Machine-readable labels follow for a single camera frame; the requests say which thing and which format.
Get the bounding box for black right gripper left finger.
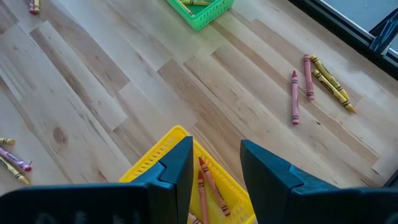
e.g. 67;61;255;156
0;136;194;224

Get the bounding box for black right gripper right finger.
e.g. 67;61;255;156
239;139;398;224

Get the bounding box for purple crayon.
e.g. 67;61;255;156
0;147;33;172

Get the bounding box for yellow plastic basket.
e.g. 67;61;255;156
119;125;259;224

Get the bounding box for green plastic basket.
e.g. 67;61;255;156
164;0;236;32

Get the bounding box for black table clamp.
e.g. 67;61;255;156
369;8;398;56

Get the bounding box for black aluminium table frame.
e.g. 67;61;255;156
288;0;398;81

